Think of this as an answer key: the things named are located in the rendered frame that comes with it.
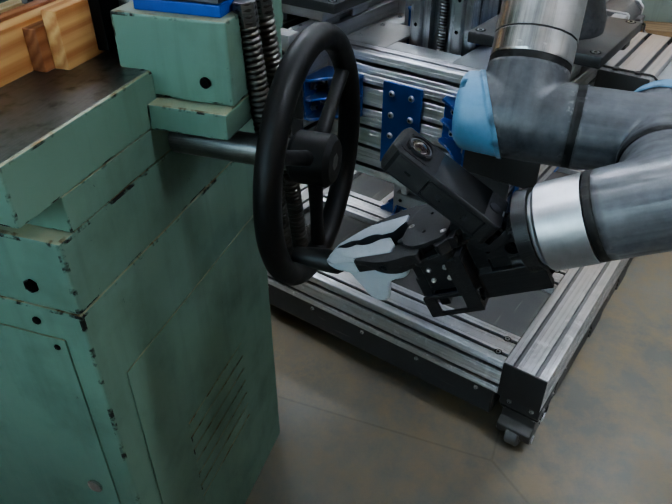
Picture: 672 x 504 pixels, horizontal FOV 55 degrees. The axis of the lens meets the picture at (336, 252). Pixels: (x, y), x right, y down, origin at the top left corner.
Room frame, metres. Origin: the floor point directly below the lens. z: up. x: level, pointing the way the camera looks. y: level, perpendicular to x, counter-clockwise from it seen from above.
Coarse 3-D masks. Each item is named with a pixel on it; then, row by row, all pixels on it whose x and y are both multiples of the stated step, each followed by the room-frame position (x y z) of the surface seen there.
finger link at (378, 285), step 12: (384, 240) 0.49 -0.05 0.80; (336, 252) 0.51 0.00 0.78; (348, 252) 0.50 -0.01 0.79; (360, 252) 0.49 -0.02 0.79; (372, 252) 0.48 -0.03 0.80; (384, 252) 0.47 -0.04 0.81; (336, 264) 0.50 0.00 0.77; (348, 264) 0.49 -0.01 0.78; (360, 276) 0.49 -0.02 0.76; (372, 276) 0.49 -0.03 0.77; (384, 276) 0.48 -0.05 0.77; (396, 276) 0.48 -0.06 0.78; (372, 288) 0.49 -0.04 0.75; (384, 288) 0.48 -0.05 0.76
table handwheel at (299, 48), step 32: (320, 32) 0.64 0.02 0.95; (288, 64) 0.58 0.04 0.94; (352, 64) 0.74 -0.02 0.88; (288, 96) 0.56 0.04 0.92; (352, 96) 0.75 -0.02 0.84; (288, 128) 0.54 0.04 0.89; (320, 128) 0.67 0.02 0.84; (352, 128) 0.76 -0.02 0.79; (256, 160) 0.53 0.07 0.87; (288, 160) 0.55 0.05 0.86; (320, 160) 0.61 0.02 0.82; (352, 160) 0.75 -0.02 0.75; (256, 192) 0.51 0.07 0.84; (320, 192) 0.64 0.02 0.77; (256, 224) 0.51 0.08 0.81; (320, 224) 0.64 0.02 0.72; (288, 256) 0.53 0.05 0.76
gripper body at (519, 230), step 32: (416, 224) 0.49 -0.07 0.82; (448, 224) 0.47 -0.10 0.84; (512, 224) 0.43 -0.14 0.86; (448, 256) 0.45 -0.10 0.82; (480, 256) 0.45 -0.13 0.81; (512, 256) 0.45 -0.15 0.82; (448, 288) 0.46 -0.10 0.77; (480, 288) 0.45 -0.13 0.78; (512, 288) 0.44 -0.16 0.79; (544, 288) 0.43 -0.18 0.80
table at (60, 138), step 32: (96, 64) 0.69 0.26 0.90; (0, 96) 0.60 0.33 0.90; (32, 96) 0.60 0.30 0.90; (64, 96) 0.60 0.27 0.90; (96, 96) 0.60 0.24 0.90; (128, 96) 0.63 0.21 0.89; (160, 96) 0.68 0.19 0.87; (0, 128) 0.53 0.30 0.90; (32, 128) 0.53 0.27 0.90; (64, 128) 0.54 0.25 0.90; (96, 128) 0.57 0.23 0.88; (128, 128) 0.62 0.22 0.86; (160, 128) 0.65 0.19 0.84; (192, 128) 0.64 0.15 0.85; (224, 128) 0.63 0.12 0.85; (0, 160) 0.47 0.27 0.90; (32, 160) 0.49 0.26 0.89; (64, 160) 0.53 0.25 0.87; (96, 160) 0.56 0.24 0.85; (0, 192) 0.46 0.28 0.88; (32, 192) 0.48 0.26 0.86; (64, 192) 0.52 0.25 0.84; (0, 224) 0.46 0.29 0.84
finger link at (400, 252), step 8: (400, 248) 0.47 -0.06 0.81; (424, 248) 0.46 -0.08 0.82; (432, 248) 0.46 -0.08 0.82; (368, 256) 0.48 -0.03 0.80; (376, 256) 0.47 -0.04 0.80; (384, 256) 0.46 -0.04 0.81; (392, 256) 0.46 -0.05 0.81; (400, 256) 0.45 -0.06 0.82; (408, 256) 0.45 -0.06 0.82; (416, 256) 0.44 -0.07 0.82; (360, 264) 0.48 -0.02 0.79; (368, 264) 0.47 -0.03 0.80; (376, 264) 0.46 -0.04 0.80; (384, 264) 0.45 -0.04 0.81; (392, 264) 0.45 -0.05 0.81; (400, 264) 0.45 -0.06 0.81; (408, 264) 0.45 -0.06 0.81; (384, 272) 0.46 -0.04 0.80; (392, 272) 0.45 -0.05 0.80; (400, 272) 0.45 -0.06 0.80
